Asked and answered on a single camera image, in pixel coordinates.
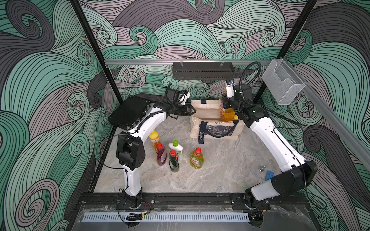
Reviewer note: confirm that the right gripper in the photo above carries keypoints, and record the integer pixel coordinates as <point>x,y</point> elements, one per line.
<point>225,100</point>

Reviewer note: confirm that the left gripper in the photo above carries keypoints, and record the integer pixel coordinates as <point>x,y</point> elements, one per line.
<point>187,110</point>

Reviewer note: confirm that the large orange dish soap bottle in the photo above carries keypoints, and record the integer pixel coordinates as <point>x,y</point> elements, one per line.
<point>226,112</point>

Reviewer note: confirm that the beige canvas shopping bag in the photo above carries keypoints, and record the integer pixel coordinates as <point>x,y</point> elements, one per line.
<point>207,124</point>

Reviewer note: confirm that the yellow cap orange bottle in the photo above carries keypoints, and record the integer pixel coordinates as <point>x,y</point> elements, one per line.
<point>154,138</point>

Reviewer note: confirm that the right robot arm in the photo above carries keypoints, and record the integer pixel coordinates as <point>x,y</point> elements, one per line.
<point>296,172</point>

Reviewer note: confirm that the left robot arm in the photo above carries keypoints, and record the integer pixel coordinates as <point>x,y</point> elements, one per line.
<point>130,146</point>

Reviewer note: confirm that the white bottle green cap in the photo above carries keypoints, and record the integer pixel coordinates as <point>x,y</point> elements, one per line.
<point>175,146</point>

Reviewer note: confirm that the yellow-green bottle red cap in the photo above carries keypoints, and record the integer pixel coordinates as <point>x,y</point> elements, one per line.
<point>196,158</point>

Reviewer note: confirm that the red liquid bottle red cap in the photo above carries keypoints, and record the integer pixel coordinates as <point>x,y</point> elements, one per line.
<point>161,154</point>

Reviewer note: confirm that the dark green bottle red cap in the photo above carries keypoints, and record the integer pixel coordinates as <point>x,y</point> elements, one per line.
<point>173,161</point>

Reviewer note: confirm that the black case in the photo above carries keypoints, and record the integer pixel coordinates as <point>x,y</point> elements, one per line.
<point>130,113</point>

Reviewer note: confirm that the small metal bolt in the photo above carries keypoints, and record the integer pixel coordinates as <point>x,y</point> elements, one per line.
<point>262,168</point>

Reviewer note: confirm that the blue toy brick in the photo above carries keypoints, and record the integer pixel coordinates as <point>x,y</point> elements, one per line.
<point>269,175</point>

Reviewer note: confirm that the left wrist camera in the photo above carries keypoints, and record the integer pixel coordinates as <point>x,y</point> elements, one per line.
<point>178,97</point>

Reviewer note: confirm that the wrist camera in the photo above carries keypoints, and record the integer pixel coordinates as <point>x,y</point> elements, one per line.
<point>178,97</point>
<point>229,88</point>

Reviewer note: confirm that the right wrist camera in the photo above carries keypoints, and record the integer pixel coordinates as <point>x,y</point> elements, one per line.
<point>229,88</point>

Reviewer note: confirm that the black wall shelf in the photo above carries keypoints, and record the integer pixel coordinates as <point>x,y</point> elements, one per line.
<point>202,70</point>

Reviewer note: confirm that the clear plastic wall bin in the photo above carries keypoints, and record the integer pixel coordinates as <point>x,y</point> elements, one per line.
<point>283,81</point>

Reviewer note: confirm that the white slotted cable duct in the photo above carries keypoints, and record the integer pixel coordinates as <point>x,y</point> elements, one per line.
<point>169,217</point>

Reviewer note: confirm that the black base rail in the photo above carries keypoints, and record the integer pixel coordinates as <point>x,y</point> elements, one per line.
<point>156,201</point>

